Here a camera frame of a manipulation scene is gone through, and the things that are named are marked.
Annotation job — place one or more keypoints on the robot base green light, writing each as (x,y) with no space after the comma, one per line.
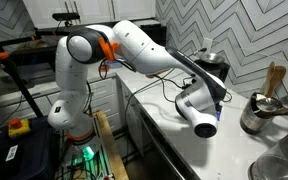
(84,155)

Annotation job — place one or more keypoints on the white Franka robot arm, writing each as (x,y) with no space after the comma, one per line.
(144,53)

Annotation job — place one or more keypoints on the black steel coffee machine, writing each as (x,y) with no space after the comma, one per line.
(217,68)

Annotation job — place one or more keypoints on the white cabinet drawers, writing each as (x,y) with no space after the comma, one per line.
(100,96)

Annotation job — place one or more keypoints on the orange object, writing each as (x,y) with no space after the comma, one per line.
(101,69)

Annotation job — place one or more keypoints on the dark dishwasher front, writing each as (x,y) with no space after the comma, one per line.
(164,150)

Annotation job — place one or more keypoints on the wooden plank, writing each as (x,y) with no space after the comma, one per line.
(112,146)

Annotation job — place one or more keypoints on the blue packet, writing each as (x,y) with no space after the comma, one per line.
(220,113)

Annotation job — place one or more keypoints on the white upper cabinet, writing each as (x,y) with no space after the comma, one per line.
(130,8)

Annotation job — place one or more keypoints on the steel utensil holder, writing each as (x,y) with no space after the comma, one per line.
(255,120)

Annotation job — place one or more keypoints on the steel ladle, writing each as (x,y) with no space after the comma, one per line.
(267,104)

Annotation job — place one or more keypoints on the wooden spatula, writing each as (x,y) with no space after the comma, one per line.
(269,76)

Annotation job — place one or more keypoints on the yellow emergency stop box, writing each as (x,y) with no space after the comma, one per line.
(19,128)

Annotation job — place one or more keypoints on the black tripod pole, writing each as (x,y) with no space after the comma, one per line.
(14,73)

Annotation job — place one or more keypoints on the black case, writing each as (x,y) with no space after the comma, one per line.
(27,153)

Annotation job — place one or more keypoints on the large wooden spoon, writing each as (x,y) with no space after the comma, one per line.
(277,76)

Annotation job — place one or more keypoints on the orange clamp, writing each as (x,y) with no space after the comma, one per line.
(2,55)

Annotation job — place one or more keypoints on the steel glass bowl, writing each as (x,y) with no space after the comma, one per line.
(277,160)

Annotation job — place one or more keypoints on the white wall outlet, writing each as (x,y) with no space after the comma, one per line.
(207,44)

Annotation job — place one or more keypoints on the black camera on stand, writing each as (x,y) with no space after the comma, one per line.
(65,16)

